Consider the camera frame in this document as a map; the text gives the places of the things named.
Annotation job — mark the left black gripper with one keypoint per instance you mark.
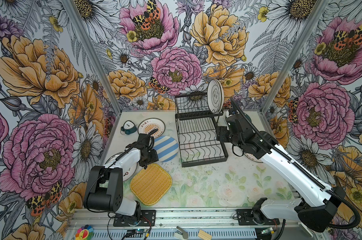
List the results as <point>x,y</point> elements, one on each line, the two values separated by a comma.
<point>154,159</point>

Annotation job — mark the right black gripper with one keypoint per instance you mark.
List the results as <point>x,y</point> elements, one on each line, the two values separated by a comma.
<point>221,132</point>

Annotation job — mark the yellow woven square plate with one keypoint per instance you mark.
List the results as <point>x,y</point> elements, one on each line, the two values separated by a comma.
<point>151,184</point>

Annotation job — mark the white floral plate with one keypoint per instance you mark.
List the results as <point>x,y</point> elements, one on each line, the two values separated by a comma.
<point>221,96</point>

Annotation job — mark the black wire dish rack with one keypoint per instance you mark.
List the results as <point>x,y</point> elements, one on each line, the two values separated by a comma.
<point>196,128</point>

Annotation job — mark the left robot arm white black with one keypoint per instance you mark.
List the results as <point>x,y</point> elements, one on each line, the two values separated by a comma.
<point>104,192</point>

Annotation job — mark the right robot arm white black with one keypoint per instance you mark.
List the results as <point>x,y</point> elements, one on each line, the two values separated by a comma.
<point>315,208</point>

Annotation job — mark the orange sunburst plate left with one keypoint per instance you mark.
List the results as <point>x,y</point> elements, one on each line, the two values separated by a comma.
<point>151,124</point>

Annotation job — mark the orange sunburst plate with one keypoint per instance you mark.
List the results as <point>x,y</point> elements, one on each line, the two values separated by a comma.
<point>253,158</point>
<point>151,124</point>

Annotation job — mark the small green rimmed plate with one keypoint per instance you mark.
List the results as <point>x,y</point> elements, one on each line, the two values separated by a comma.
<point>230,113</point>

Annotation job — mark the blue white striped plate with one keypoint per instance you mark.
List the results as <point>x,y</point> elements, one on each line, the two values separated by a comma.
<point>167,148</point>

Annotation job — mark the small teal cup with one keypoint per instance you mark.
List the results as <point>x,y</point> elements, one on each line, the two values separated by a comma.
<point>128,128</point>

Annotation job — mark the white plate red characters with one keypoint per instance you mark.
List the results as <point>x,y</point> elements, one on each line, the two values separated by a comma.
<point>129,173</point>

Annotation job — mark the orange sunburst plate right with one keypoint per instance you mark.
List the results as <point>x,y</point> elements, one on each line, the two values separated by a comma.
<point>253,158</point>

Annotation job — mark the grey clip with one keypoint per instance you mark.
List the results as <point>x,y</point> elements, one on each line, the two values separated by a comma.
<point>181,234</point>

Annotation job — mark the colourful round sticker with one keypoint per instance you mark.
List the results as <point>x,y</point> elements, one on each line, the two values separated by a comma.
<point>84,233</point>

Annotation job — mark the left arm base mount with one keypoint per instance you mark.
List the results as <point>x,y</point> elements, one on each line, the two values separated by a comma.
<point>146,218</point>

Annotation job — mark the aluminium front rail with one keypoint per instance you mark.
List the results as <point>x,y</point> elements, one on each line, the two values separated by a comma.
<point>166,218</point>

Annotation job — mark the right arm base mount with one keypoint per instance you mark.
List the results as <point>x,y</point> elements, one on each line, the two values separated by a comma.
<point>250,217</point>

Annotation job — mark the white handle object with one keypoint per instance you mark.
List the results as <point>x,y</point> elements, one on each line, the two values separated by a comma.
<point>307,232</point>

